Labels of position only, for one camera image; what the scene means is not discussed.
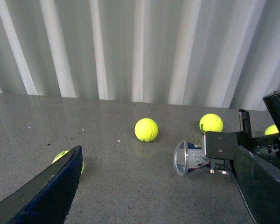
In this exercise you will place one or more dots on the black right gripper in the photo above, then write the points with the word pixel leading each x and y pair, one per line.
pixel 268 147

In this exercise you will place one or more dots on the clear Wilson tennis ball can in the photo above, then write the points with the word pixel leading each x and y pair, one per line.
pixel 188 158

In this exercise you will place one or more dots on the tennis ball behind left finger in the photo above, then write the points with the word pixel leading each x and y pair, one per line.
pixel 61 154

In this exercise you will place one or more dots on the tennis ball centre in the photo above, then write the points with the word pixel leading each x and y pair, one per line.
pixel 146 130

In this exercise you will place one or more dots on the tennis ball far left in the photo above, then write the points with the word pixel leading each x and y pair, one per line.
pixel 211 122

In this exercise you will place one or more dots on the white pleated curtain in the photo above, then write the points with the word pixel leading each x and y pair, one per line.
pixel 213 53

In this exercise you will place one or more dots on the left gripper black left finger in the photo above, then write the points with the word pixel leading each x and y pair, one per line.
pixel 47 198

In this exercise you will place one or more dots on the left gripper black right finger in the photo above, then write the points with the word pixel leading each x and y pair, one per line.
pixel 260 184

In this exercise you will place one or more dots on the Wilson 3 tennis ball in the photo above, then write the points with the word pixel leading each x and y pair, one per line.
pixel 271 130

